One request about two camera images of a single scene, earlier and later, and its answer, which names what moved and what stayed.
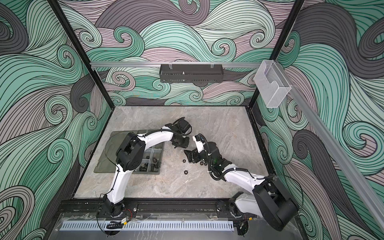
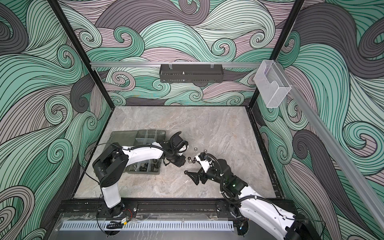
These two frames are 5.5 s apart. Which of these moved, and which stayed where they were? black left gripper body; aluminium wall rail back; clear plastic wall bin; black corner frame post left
Moved: black left gripper body
Stayed: aluminium wall rail back; clear plastic wall bin; black corner frame post left
